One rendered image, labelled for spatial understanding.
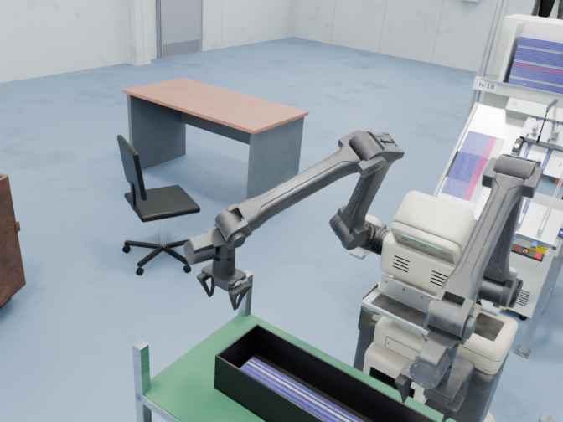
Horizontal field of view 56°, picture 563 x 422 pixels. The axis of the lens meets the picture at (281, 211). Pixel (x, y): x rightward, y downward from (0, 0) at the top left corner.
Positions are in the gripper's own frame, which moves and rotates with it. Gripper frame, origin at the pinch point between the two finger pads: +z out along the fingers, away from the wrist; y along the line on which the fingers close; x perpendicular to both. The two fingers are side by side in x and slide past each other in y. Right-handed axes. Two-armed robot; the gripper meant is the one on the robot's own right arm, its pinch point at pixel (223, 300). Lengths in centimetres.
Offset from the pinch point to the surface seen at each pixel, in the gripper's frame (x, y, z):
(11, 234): 35, -181, 65
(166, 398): -19.5, -1.4, 20.5
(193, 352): -2.9, -7.9, 20.6
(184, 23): 626, -649, 57
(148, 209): 112, -160, 71
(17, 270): 35, -182, 88
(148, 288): 95, -145, 115
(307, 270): 182, -82, 116
